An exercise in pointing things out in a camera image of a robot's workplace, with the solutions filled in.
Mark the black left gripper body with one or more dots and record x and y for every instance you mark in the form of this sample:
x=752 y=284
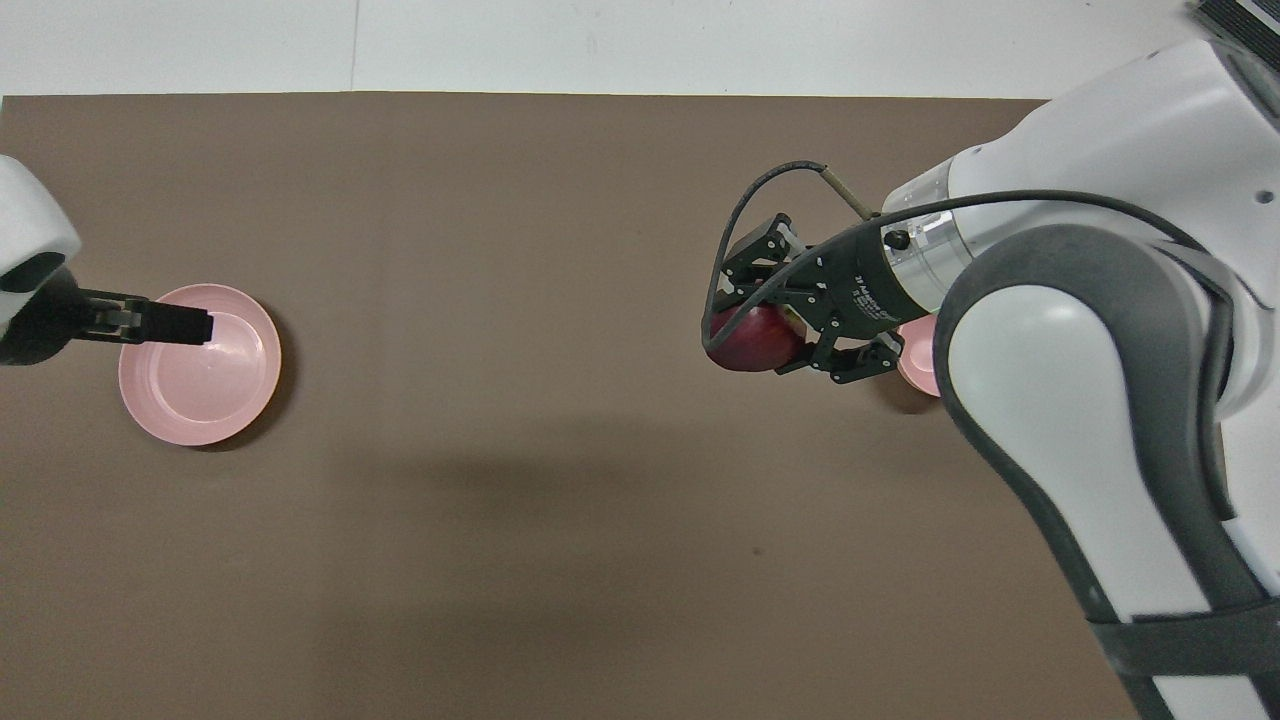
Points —
x=40 y=320

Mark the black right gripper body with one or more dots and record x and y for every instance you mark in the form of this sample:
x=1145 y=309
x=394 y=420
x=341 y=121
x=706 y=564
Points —
x=870 y=285

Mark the dark red apple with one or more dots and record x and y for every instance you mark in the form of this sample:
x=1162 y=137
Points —
x=755 y=342

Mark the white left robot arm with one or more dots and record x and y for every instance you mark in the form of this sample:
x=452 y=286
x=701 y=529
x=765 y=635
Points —
x=30 y=220

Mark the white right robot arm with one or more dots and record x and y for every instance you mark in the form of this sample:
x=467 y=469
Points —
x=1080 y=400

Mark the pink plate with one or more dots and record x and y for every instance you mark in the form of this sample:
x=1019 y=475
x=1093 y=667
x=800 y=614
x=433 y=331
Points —
x=200 y=385

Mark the pink bowl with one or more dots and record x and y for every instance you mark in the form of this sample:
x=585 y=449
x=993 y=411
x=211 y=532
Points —
x=918 y=365

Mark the brown table mat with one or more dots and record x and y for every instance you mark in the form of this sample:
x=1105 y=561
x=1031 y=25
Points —
x=500 y=500

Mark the dark ribbed device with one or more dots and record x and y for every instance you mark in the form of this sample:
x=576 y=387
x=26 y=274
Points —
x=1235 y=12

